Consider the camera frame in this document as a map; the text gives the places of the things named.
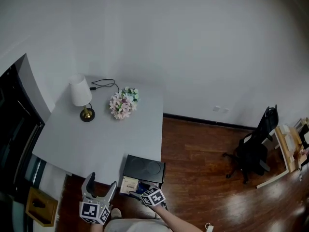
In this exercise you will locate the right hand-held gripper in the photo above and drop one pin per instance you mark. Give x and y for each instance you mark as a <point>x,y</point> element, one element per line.
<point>153,197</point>

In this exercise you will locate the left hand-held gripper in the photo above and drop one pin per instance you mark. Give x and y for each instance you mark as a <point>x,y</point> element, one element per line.
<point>90,211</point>

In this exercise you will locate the beige paper packet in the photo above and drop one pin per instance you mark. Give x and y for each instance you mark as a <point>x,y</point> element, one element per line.
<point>129,186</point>

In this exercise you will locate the black drawer box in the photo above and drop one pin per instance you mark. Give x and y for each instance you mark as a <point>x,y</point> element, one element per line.
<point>144,168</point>

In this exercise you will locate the person's right forearm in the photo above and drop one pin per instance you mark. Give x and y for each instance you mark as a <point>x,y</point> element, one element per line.
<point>173,220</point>

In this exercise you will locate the person's left forearm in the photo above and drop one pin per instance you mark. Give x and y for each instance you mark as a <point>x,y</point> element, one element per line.
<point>96,228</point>

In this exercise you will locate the person's left shoe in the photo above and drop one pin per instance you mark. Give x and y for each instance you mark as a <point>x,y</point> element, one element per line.
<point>116,213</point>

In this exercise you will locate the person's grey shorts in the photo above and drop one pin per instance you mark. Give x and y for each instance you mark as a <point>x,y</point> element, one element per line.
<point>135,226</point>

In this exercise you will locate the grey table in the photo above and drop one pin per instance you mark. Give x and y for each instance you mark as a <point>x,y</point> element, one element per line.
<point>96,139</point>

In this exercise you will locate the open wooden box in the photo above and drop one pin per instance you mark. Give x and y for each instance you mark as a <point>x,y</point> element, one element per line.
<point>48,214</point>

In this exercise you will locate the white power strip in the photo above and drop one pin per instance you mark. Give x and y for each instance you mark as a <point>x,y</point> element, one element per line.
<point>209,227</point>

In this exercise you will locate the pink and white flower bouquet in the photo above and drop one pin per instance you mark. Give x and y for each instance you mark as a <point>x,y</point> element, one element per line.
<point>123,104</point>

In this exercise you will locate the black baseboard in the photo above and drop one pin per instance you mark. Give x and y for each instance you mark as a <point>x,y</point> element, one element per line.
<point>207,121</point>

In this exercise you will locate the white shade brass table lamp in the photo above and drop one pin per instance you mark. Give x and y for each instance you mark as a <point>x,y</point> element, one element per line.
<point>80,93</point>

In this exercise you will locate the black office chair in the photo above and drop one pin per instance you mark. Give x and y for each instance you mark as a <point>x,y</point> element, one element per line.
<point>253,153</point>

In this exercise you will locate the light wooden desk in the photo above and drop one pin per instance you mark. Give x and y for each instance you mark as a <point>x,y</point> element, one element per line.
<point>285,158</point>

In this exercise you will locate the white keyboard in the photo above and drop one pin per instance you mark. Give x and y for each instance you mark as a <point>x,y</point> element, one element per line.
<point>289,141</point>

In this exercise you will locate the small white box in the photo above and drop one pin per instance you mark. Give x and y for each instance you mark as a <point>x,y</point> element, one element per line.
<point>285,128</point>

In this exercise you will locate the dried brown flowers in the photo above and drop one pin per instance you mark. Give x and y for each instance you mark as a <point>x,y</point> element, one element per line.
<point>300,152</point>

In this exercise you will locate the black chair with white cushion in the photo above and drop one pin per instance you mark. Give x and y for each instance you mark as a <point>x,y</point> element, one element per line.
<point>305,135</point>

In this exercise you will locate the black door frame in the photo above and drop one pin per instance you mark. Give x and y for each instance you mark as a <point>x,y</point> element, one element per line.
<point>14,129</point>

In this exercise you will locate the white wall socket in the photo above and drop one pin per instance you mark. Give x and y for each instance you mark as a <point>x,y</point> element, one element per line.
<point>216,108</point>
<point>226,110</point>

